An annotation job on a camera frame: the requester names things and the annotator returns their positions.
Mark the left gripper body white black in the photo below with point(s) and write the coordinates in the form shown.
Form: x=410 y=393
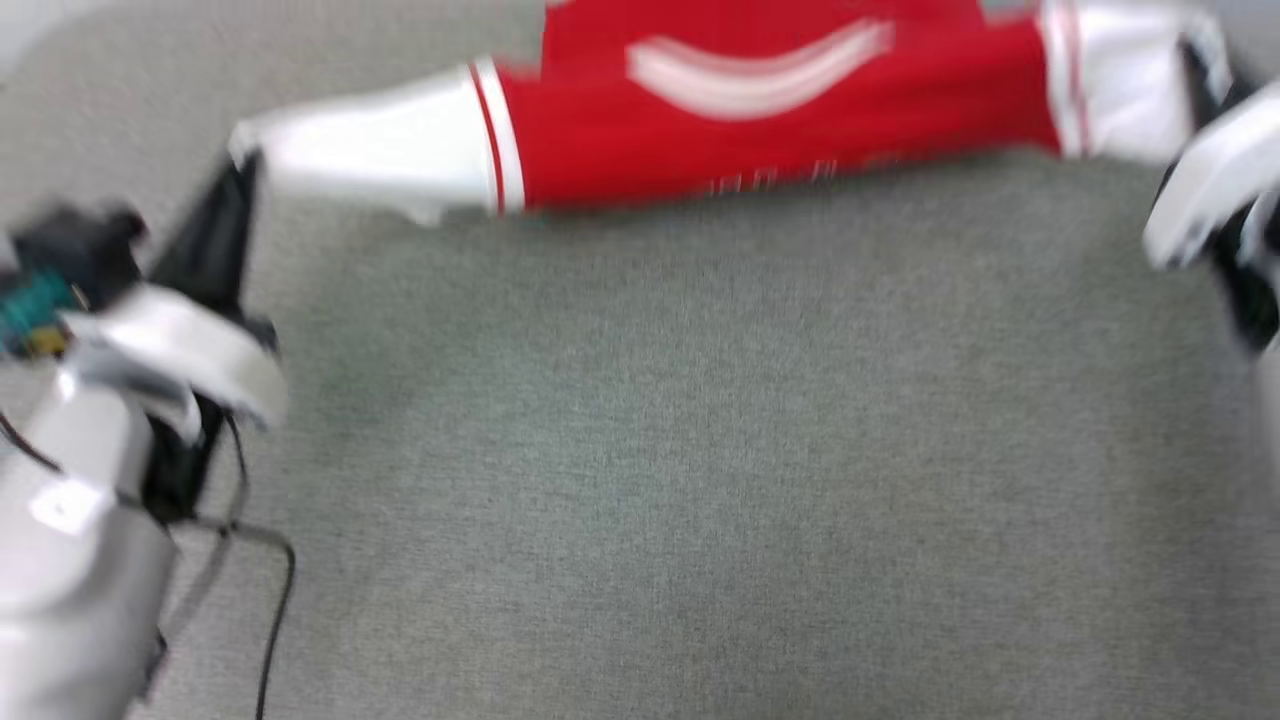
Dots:
x=190 y=355

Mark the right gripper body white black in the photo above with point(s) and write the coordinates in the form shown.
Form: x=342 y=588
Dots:
x=1215 y=180

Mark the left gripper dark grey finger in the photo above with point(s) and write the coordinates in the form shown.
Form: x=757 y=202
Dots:
x=215 y=240

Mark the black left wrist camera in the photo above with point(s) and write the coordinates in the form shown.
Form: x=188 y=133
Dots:
x=85 y=250

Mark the red and white jersey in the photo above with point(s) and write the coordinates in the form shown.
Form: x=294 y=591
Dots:
x=760 y=110

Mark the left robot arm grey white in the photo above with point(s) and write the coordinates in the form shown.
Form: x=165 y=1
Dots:
x=70 y=560

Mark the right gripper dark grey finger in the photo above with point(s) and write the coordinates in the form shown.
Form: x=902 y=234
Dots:
x=1205 y=70

